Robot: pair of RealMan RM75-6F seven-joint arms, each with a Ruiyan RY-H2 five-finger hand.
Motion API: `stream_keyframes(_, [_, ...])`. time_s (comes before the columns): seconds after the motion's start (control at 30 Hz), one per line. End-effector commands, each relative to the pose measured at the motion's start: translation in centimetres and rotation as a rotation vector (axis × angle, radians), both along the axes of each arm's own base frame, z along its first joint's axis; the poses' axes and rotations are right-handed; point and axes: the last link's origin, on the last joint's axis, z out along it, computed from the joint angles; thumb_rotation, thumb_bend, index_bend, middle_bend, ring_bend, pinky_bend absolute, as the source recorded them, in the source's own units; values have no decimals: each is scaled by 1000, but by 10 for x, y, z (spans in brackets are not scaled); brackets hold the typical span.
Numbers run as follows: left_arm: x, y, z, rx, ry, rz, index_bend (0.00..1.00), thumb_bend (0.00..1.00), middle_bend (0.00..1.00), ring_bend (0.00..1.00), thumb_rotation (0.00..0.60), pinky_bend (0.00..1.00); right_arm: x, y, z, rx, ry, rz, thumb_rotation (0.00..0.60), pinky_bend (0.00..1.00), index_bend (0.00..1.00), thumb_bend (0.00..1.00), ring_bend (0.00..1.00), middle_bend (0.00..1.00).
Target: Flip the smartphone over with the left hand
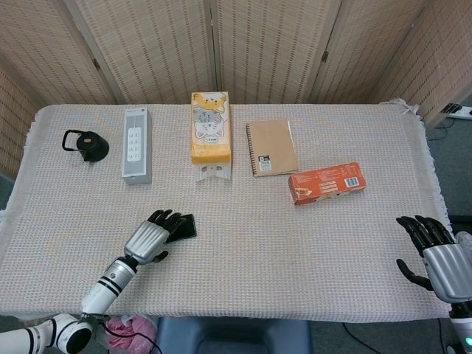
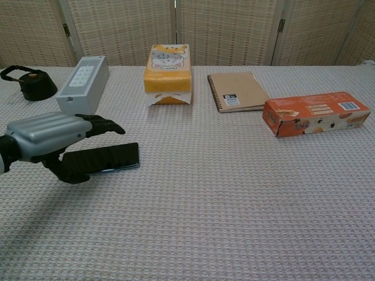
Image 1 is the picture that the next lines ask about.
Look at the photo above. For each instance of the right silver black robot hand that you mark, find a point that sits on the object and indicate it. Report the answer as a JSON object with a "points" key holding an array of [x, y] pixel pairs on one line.
{"points": [[444, 263]]}

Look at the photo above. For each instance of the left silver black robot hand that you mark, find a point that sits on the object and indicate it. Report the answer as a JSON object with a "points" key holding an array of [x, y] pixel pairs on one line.
{"points": [[144, 239]]}

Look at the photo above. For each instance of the smartphone with teal back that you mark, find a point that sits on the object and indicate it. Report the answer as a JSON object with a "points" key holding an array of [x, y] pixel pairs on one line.
{"points": [[184, 230]]}

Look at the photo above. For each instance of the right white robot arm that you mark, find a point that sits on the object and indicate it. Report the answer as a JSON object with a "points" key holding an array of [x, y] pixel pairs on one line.
{"points": [[461, 328]]}

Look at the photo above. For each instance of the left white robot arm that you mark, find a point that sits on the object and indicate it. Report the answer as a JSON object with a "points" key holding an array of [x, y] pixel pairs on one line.
{"points": [[79, 306]]}

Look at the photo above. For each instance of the woven checked tablecloth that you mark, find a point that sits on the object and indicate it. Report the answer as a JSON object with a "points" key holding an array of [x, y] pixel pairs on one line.
{"points": [[236, 236]]}

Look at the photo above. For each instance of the pink plastic bag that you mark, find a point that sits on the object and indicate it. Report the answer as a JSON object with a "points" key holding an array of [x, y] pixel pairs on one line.
{"points": [[129, 332]]}

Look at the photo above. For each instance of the grey power strip box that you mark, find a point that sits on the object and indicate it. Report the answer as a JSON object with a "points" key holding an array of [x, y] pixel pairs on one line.
{"points": [[137, 145]]}

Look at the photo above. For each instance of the orange cat tissue pack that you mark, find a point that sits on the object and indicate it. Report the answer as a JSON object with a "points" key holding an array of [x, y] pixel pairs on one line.
{"points": [[211, 134]]}

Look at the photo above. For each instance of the blue grey chair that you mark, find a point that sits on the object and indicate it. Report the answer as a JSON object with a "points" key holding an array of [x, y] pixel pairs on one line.
{"points": [[232, 335]]}

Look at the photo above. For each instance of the orange snack box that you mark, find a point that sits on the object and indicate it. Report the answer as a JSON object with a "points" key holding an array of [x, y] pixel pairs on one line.
{"points": [[328, 182]]}

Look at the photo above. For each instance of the white power strip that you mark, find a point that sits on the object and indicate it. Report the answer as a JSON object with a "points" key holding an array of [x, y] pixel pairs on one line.
{"points": [[459, 110]]}

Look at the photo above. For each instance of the brown spiral notebook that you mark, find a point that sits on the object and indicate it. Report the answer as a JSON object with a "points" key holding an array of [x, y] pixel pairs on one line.
{"points": [[271, 147]]}

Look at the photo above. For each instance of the bamboo folding screen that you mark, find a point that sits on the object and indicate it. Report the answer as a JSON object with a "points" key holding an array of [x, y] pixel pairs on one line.
{"points": [[236, 48]]}

